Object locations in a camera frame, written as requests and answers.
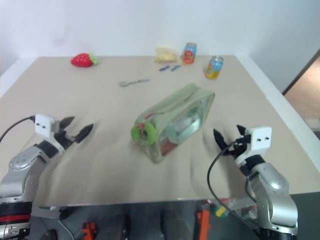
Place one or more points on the orange upright tool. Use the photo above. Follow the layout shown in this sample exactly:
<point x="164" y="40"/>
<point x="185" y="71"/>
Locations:
<point x="203" y="222"/>

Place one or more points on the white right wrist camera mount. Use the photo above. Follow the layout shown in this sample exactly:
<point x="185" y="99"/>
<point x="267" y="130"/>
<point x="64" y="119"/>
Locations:
<point x="260" y="140"/>

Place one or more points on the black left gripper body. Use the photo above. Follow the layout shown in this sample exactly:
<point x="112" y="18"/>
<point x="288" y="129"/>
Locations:
<point x="64" y="138"/>

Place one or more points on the yellow snack bag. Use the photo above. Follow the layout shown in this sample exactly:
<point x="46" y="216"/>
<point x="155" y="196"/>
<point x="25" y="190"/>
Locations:
<point x="165" y="55"/>

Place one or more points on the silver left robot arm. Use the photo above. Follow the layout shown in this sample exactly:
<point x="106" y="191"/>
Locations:
<point x="23" y="165"/>

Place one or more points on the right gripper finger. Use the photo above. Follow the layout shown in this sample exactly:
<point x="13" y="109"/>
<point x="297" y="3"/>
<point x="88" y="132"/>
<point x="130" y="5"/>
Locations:
<point x="220" y="140"/>
<point x="241" y="130"/>

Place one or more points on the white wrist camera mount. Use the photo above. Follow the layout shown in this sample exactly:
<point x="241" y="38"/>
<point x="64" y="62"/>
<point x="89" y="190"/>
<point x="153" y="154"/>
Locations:
<point x="43" y="126"/>
<point x="260" y="140"/>

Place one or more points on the blue red drink can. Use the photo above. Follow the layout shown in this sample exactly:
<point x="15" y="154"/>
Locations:
<point x="189" y="53"/>

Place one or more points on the beige table cloth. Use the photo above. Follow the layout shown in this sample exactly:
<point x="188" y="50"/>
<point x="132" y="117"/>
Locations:
<point x="100" y="162"/>

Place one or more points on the orange black clamp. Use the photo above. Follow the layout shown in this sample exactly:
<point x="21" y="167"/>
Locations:
<point x="89" y="230"/>

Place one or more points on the clear bag of parts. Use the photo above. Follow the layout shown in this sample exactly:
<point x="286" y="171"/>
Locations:
<point x="243" y="207"/>

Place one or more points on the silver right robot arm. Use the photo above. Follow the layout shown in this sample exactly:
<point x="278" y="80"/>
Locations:
<point x="273" y="190"/>

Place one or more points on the green yellow packet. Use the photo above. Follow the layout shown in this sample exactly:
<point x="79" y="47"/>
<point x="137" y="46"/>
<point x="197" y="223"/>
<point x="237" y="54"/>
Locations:
<point x="220" y="211"/>

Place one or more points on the red strawberry plush toy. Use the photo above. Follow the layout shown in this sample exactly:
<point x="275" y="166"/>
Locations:
<point x="81" y="60"/>

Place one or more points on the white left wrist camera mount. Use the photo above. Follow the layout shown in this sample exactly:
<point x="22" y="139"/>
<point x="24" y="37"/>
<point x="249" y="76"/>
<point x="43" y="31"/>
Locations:
<point x="43" y="126"/>

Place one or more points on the green transparent zipper pouch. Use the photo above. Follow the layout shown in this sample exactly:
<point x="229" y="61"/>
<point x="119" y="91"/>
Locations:
<point x="182" y="112"/>

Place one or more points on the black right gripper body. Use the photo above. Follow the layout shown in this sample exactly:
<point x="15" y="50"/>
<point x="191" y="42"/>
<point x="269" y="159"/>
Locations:
<point x="237" y="148"/>

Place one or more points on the blue yellow drink can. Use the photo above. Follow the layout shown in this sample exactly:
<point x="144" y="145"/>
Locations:
<point x="214" y="68"/>

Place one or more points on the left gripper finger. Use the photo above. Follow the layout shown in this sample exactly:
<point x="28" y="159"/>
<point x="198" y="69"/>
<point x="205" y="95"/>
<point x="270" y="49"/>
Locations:
<point x="68" y="121"/>
<point x="83" y="133"/>

